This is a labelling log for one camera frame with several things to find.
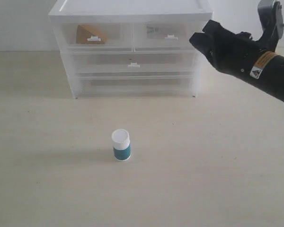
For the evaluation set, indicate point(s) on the teal bottle with white cap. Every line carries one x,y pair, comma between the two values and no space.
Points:
121,144

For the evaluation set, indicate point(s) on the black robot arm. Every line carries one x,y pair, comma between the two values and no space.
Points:
267,73

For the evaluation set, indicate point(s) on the middle wide translucent drawer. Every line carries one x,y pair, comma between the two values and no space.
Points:
152,62

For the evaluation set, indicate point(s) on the wide translucent drawer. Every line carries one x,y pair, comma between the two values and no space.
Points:
93,87
152,62

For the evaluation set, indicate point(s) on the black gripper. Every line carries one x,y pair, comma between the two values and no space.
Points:
226,51

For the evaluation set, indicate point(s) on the white plastic drawer cabinet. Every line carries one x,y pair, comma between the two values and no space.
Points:
129,12

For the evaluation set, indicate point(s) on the bottom wide translucent drawer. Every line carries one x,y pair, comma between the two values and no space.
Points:
93,87

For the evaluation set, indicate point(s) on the yellow cheese wedge toy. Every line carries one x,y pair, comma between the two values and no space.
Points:
90,34

